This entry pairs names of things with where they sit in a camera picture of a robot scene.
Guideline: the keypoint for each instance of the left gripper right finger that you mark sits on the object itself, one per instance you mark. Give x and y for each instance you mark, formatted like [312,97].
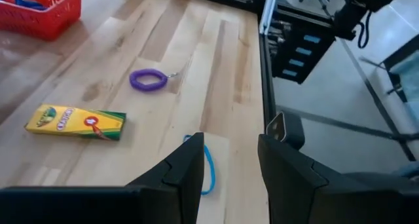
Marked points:
[288,191]

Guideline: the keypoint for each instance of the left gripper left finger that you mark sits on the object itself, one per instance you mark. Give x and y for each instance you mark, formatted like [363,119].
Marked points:
[183,184]

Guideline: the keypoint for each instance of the blue rubber band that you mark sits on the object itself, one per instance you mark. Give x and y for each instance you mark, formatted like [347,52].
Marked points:
[212,165]

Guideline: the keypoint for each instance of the yellow crayon box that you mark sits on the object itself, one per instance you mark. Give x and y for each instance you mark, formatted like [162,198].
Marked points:
[75,120]

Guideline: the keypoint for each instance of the black cabinet blue labels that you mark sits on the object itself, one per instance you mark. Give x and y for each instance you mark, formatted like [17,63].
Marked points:
[281,53]

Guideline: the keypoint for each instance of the red plastic basket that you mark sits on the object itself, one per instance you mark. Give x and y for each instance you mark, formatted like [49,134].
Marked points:
[49,21]

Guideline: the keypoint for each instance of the black silver table camera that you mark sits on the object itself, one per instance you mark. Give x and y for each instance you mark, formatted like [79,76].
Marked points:
[291,132]

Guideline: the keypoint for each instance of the dark frame table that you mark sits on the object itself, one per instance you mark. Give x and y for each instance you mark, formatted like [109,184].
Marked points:
[409,73]

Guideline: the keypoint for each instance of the silver metal bracket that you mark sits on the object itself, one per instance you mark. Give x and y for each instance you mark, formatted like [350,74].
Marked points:
[268,11]

